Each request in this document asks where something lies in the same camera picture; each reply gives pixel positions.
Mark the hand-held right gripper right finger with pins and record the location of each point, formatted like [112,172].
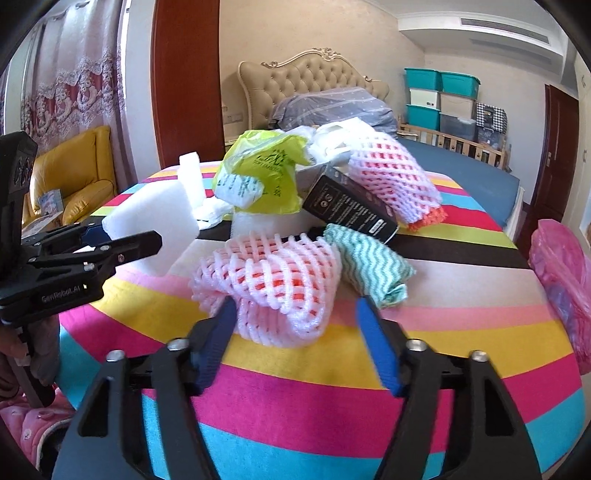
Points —
[376,337]

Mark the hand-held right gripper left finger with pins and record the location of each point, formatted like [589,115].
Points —
[217,341]

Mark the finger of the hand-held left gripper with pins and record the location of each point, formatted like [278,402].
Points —
[60,235]
[134,247]

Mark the large white foam block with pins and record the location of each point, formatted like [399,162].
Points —
[147,221]

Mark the pink foam fruit net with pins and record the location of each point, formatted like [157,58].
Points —
[392,175]
[268,286]

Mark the black printed box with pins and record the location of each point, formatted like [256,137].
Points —
[351,207]

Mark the bin with pink bag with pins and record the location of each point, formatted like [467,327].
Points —
[558,277]

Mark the person's left hand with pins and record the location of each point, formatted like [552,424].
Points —
[14,353]

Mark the pale printed box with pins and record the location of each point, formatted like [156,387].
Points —
[51,202]

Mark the yellow leather armchair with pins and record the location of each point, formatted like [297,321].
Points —
[78,166]

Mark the teal wavy-patterned cloth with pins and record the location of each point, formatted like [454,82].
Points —
[369,258]

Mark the white crumpled tissue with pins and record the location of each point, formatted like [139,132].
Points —
[214,212]

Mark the tall white foam piece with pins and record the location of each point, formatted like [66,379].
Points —
[190,177]

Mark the pink lace curtain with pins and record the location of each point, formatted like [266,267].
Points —
[69,69]

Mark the orange foam fruit net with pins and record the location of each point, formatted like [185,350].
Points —
[429,219]

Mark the yellow-green plastic bag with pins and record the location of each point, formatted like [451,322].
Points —
[272,184]

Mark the blue bed sheet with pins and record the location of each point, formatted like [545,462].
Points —
[471,184]

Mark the white plastic bag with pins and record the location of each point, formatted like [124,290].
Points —
[332,136]

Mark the pink quilted clothing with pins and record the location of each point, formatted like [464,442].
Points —
[27,438]

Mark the blue-grey dotted duvet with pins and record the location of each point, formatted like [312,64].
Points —
[332,104]

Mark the stack of plastic storage boxes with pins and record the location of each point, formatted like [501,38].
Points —
[438,106]

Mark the beige tufted bed headboard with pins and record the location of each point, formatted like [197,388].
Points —
[304,74]

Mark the black white checkered bag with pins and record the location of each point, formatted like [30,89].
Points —
[491,122]

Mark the dark wooden door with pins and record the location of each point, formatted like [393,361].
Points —
[554,152]

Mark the white built-in shelf unit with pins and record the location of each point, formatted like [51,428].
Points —
[582,115]

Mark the white slotted air vent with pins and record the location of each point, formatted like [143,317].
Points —
[505,30]

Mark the wall socket panel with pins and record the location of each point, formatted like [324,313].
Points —
[232,114]

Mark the red-brown wooden door frame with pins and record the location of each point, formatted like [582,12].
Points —
[184,83]

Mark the wooden crib rail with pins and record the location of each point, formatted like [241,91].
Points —
[461,143]

